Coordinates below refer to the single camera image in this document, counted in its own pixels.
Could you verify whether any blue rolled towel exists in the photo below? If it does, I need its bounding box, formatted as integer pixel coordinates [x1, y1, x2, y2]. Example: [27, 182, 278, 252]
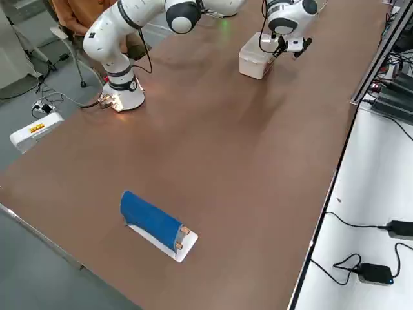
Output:
[119, 190, 188, 258]

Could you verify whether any aluminium frame post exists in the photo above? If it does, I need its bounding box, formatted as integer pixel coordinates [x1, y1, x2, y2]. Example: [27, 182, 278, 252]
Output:
[350, 0, 413, 106]

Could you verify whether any white floor cabinet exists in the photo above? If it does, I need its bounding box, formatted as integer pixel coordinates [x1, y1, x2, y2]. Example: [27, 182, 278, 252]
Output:
[0, 0, 45, 91]

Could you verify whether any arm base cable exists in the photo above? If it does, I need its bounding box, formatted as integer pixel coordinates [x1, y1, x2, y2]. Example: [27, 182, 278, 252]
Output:
[79, 96, 108, 110]

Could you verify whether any white plastic preservation box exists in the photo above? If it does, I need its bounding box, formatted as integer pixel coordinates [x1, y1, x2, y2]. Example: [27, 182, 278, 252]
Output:
[238, 31, 276, 80]

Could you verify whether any black power brick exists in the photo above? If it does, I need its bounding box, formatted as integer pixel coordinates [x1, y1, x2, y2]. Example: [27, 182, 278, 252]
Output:
[388, 72, 413, 94]
[370, 90, 413, 125]

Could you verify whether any black adapter cable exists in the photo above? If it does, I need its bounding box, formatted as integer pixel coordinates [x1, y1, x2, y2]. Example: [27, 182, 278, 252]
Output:
[324, 211, 393, 231]

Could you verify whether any black power adapter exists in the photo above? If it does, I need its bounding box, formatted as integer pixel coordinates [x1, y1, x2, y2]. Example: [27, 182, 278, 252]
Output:
[358, 263, 394, 285]
[387, 220, 413, 240]

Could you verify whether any white box with yellow label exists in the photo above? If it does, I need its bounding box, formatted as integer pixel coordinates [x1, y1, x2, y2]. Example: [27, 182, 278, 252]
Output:
[9, 112, 65, 154]

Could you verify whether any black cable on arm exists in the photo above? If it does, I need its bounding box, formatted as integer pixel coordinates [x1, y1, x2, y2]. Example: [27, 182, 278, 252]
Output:
[117, 0, 288, 75]

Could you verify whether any floor power strip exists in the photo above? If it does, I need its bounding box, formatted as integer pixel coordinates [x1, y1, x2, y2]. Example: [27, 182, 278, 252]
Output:
[32, 99, 54, 114]

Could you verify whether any grey chair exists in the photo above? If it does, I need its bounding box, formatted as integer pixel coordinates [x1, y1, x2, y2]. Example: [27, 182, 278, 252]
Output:
[50, 26, 107, 88]

